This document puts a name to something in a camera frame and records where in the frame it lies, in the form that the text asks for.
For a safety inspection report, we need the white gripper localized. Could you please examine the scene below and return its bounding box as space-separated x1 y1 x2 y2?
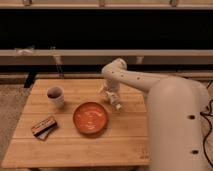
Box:
99 79 120 95

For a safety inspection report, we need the white bottle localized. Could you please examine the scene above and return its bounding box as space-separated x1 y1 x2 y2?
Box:
106 91 122 110

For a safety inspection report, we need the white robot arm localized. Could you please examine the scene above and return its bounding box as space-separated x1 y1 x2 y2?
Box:
101 58 210 171

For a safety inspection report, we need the orange ceramic bowl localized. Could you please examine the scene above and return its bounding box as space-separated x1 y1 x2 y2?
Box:
73 102 108 135

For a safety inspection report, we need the white paper cup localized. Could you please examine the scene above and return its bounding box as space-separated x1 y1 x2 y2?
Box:
46 86 64 108

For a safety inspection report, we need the wooden table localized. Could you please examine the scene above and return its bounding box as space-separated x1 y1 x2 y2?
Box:
2 79 149 169

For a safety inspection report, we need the black cable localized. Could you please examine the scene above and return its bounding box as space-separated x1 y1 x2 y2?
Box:
199 79 213 168

